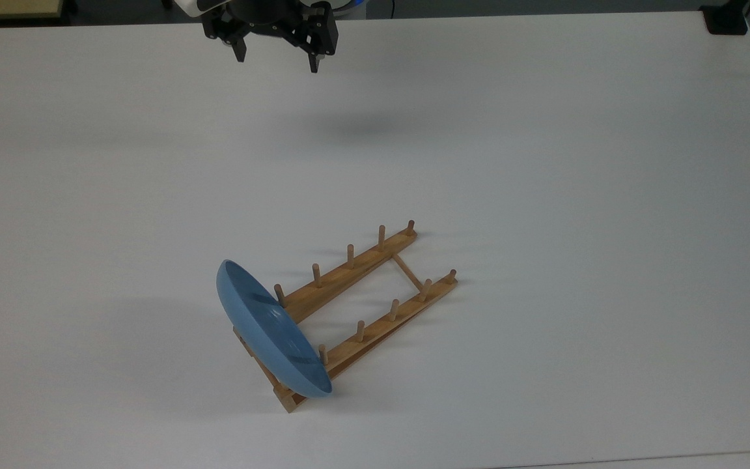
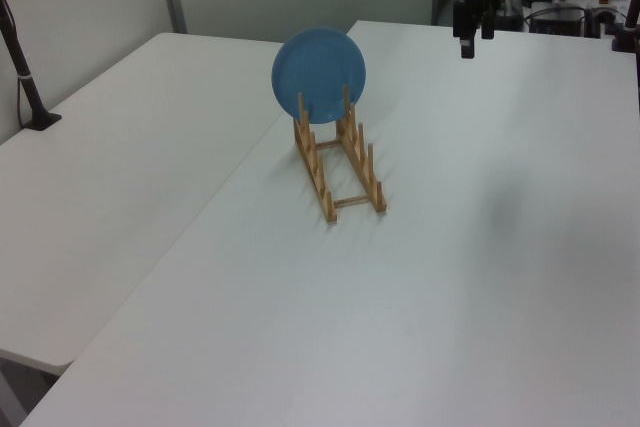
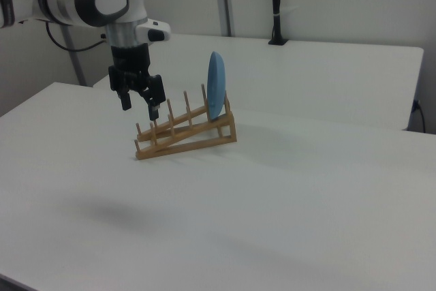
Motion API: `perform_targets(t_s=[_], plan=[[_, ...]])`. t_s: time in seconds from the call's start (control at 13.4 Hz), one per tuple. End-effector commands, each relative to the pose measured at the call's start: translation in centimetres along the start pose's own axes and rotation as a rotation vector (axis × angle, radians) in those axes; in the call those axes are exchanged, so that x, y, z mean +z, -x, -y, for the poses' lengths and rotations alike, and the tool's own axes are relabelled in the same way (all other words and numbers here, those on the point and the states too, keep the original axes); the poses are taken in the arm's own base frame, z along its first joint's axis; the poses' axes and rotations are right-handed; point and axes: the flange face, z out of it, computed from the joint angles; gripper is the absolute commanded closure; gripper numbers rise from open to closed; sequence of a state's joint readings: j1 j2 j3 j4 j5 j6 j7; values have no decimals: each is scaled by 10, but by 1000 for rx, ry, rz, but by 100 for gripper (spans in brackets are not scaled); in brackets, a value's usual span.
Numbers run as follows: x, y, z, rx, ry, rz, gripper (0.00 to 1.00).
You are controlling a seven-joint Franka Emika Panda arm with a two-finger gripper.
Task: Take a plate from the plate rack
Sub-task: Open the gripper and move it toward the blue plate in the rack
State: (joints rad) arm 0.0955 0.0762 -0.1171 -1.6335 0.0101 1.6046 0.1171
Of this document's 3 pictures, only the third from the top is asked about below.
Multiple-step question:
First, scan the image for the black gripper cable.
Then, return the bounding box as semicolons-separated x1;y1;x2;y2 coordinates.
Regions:
45;20;112;53

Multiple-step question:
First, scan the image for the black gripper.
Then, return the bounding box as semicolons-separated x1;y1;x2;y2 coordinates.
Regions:
108;44;167;121

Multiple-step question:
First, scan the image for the wooden plate rack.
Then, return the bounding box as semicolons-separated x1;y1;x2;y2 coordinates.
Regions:
134;83;238;162

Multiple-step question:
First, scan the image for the blue plate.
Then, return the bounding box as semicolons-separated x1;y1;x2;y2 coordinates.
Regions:
206;50;228;123

